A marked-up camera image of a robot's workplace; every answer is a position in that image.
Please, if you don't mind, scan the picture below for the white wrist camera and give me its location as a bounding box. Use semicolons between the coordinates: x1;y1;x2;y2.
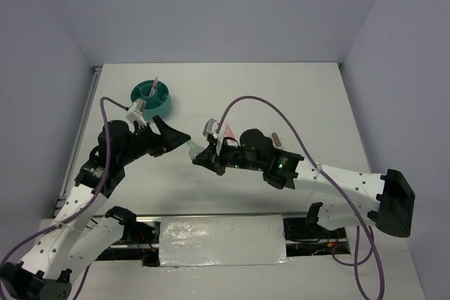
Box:
126;98;146;126
203;119;225;155

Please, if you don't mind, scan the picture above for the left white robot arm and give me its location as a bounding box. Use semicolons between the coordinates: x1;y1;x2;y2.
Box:
1;116;191;299

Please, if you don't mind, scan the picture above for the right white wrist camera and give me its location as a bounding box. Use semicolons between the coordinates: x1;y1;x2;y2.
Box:
203;119;225;155

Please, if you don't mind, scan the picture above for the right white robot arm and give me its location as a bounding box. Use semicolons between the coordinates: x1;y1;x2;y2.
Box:
189;129;416;238

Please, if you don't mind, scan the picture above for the brown-top white eraser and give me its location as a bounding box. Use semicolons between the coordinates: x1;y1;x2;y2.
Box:
271;132;282;148

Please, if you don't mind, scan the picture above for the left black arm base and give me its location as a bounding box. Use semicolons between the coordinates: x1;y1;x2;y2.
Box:
96;221;161;267

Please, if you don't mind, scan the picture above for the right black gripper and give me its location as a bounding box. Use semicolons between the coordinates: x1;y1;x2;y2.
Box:
193;137;264;176

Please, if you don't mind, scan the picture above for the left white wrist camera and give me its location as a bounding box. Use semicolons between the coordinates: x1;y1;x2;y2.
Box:
126;98;146;126

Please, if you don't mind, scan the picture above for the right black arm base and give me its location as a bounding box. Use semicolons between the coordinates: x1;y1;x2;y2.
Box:
283;218;350;257

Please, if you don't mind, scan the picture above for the teal round divided organizer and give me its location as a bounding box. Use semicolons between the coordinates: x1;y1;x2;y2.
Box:
130;80;172;121

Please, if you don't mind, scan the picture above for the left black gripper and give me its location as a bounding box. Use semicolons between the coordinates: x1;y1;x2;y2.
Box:
117;115;191;166

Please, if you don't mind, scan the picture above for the green highlighter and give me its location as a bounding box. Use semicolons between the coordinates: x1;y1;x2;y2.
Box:
186;141;204;161

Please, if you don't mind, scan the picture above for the silver foil sheet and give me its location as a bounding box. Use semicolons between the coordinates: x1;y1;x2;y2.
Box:
159;215;288;267

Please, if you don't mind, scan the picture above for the aluminium rail left edge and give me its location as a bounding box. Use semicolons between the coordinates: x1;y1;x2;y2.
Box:
52;65;103;218

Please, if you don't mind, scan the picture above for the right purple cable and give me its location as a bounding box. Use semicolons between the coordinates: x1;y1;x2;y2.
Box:
217;95;386;300

